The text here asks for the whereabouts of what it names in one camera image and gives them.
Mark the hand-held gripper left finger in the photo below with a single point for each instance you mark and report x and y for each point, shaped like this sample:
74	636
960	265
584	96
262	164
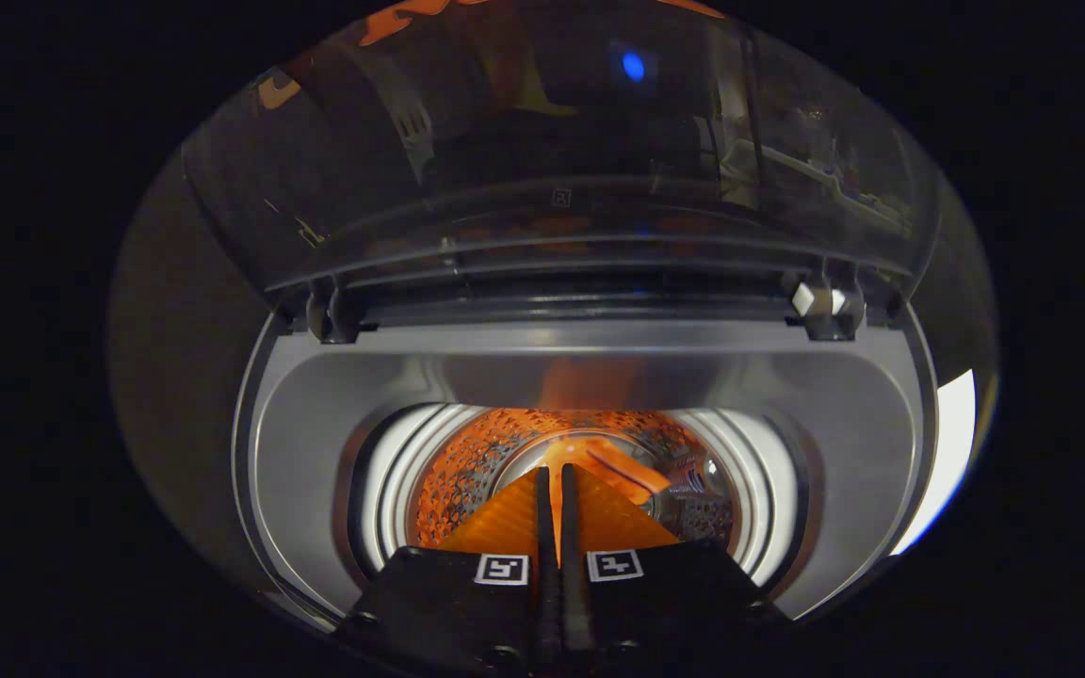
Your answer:
545	584

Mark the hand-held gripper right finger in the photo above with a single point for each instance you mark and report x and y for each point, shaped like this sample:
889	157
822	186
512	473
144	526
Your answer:
573	584

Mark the orange polo shirt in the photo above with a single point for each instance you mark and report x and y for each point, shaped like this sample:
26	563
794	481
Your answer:
618	471

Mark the grey washing machine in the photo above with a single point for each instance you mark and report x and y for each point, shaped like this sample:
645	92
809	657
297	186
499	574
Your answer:
316	433

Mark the black backdrop cloth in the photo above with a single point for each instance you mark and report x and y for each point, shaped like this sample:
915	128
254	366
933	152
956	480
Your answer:
175	377

